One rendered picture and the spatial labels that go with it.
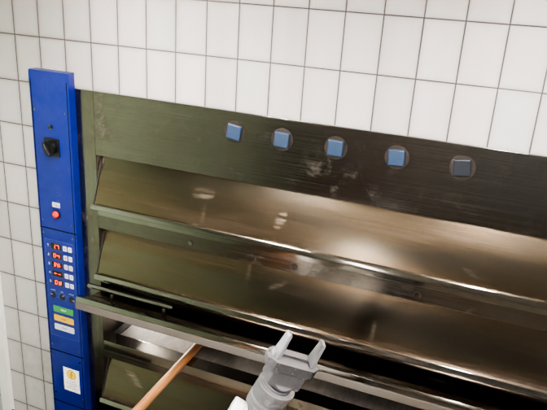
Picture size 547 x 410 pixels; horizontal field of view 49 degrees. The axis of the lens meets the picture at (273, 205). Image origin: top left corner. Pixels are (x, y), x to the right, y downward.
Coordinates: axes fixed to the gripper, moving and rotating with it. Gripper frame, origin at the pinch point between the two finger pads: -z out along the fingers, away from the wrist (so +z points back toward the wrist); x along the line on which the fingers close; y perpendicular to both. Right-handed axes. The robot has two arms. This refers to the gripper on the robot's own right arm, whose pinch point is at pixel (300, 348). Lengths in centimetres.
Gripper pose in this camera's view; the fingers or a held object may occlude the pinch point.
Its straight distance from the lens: 133.3
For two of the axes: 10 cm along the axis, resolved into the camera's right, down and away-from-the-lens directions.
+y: -1.7, -4.7, 8.7
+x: -8.8, -3.3, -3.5
